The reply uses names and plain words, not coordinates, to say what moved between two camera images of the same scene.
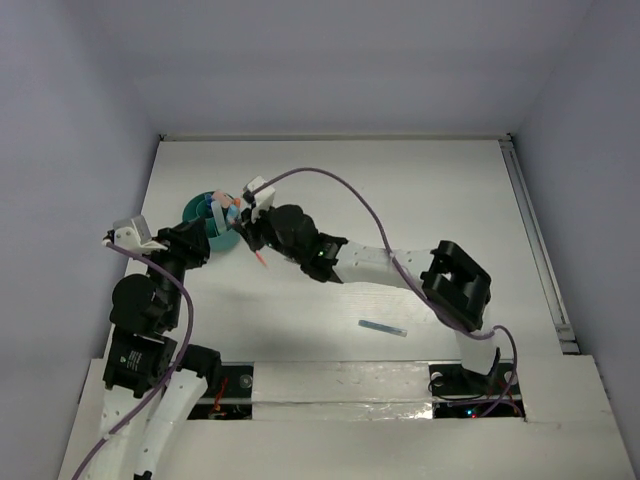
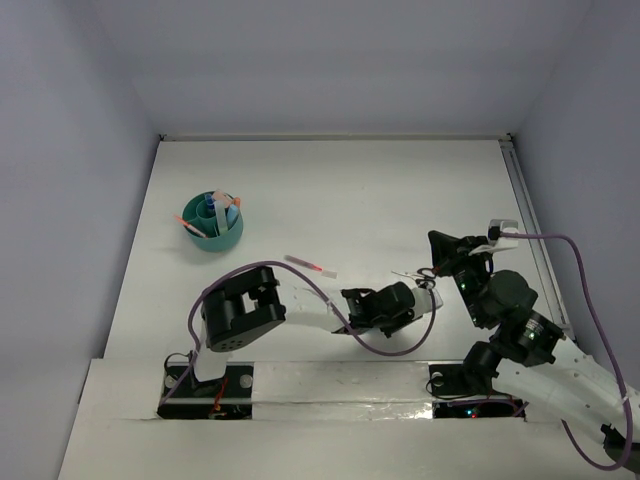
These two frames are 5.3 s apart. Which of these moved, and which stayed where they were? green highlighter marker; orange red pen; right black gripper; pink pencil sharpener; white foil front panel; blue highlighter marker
Moved: right black gripper; orange red pen
Stayed: pink pencil sharpener; white foil front panel; green highlighter marker; blue highlighter marker
